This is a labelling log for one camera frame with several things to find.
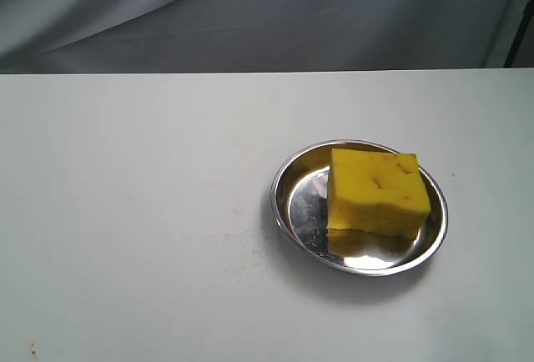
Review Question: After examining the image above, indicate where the black stand pole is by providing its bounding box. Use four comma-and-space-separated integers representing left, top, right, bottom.
503, 0, 533, 68

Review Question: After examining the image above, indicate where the stainless steel bowl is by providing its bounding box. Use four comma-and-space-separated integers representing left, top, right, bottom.
270, 139, 449, 277

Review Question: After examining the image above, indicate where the grey backdrop curtain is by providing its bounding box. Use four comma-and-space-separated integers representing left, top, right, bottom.
1, 0, 511, 73

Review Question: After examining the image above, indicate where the yellow sponge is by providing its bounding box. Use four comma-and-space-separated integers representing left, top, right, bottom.
327, 148, 431, 240

